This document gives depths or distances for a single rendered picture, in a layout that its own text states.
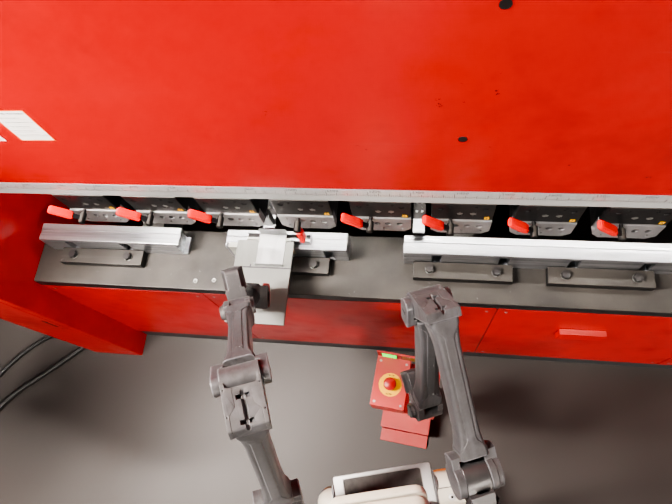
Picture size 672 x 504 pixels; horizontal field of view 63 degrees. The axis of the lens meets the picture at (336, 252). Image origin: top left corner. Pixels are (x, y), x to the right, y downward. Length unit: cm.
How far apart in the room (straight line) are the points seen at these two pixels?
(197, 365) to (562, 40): 226
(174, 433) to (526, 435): 156
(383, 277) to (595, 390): 125
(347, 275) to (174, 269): 59
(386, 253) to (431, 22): 105
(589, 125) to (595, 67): 16
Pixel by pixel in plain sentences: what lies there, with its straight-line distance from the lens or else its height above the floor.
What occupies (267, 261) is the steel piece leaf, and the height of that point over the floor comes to 100.
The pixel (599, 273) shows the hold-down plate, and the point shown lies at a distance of 181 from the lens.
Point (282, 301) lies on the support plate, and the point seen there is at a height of 100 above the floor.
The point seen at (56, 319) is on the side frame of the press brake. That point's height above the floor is 70.
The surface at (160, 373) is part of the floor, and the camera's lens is 283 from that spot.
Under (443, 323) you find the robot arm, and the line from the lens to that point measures 116.
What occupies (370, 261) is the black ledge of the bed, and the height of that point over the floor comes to 87.
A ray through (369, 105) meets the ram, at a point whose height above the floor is 173.
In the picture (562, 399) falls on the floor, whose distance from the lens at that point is 263.
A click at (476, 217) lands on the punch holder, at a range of 140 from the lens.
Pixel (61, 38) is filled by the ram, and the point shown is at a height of 191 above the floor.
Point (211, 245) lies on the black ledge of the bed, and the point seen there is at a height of 87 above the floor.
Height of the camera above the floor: 254
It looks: 68 degrees down
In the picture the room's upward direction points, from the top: 21 degrees counter-clockwise
